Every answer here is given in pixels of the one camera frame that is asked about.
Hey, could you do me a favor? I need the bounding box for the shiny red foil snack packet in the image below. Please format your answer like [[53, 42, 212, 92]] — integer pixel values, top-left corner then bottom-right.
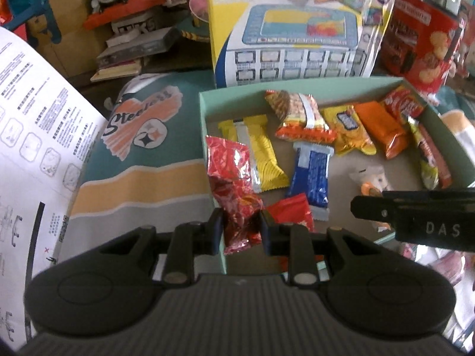
[[205, 135, 265, 256]]

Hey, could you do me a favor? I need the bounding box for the yellow biscuit packet blue label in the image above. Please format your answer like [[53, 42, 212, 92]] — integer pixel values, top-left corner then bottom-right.
[[321, 104, 378, 157]]

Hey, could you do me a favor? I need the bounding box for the white lettered box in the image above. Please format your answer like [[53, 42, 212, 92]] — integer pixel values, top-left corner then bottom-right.
[[111, 16, 157, 38]]

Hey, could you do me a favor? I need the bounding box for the teal printed blanket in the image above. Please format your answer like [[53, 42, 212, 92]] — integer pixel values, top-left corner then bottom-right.
[[69, 71, 475, 269]]

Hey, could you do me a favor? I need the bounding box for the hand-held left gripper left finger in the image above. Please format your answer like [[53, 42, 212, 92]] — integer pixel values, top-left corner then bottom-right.
[[96, 208, 224, 286]]

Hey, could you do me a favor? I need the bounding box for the blue snack packet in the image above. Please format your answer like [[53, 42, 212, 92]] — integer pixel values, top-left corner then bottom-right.
[[285, 142, 335, 220]]

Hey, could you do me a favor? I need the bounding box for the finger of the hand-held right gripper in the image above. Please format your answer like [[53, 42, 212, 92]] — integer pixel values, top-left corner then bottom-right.
[[350, 190, 399, 224]]

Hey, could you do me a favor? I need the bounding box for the plain red snack packet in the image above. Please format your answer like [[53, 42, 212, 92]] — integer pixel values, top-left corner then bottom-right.
[[266, 194, 316, 233]]

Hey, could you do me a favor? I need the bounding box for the pale green cardboard box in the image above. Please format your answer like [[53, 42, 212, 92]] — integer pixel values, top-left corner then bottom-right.
[[198, 76, 475, 276]]

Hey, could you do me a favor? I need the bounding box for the red biscuit box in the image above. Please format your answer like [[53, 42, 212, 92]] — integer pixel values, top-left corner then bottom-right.
[[380, 0, 463, 96]]

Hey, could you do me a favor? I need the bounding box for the blue plastic toy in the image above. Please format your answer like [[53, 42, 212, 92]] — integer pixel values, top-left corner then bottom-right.
[[0, 0, 62, 50]]

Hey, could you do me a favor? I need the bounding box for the brown cardboard box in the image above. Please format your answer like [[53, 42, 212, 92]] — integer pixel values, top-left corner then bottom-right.
[[26, 0, 114, 79]]

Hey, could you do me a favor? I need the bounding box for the orange white peanut packet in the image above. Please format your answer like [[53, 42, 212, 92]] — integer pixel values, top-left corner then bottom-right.
[[265, 90, 337, 145]]

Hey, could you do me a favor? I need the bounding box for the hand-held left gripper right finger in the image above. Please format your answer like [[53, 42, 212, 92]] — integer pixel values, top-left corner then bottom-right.
[[261, 210, 391, 287]]

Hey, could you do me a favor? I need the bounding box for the red orange snack packet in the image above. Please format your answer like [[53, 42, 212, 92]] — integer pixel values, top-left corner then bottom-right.
[[380, 85, 426, 121]]

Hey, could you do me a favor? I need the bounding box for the yellow white toy tablet box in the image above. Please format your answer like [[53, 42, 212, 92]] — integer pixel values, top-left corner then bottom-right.
[[206, 0, 398, 90]]

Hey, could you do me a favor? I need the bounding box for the pink white plastic bag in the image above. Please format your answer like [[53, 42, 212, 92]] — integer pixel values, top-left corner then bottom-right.
[[401, 243, 475, 342]]

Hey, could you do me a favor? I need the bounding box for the small white orange packet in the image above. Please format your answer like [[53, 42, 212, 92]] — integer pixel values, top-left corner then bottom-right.
[[349, 166, 395, 231]]

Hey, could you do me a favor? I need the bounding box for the long yellow red snack packet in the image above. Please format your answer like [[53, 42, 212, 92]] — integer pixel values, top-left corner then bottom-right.
[[406, 115, 454, 191]]

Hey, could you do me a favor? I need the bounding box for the white printed paper sheet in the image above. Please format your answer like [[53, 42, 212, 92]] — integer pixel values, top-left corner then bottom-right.
[[0, 26, 109, 353]]

